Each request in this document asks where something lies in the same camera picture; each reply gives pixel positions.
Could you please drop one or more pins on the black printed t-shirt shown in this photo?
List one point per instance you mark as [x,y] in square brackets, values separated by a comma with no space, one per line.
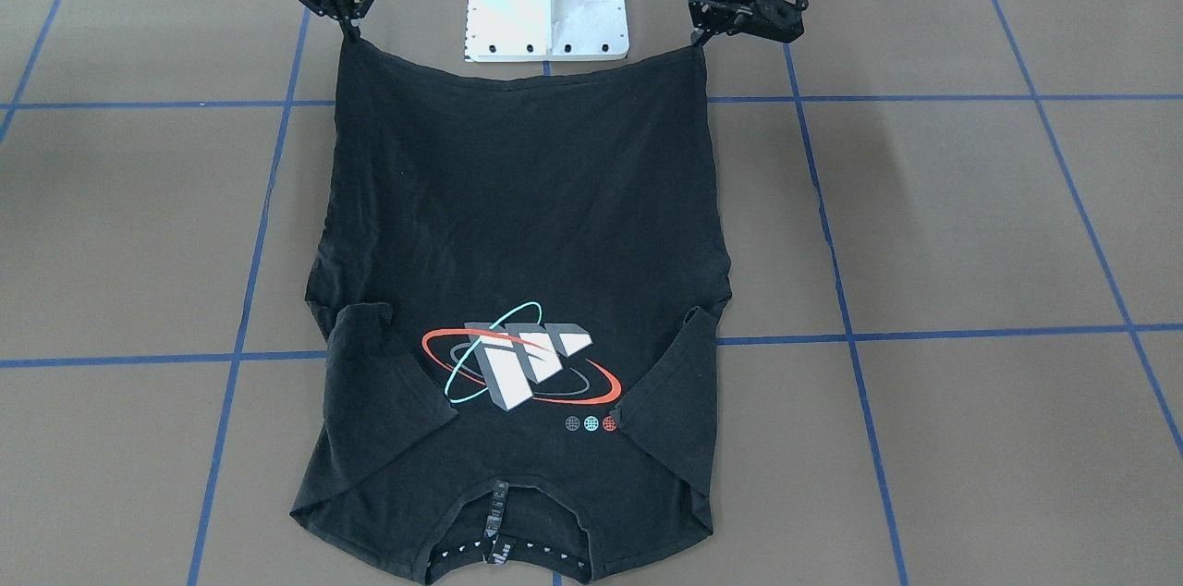
[519,284]

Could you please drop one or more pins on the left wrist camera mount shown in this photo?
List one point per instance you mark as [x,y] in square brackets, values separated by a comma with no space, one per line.
[711,17]

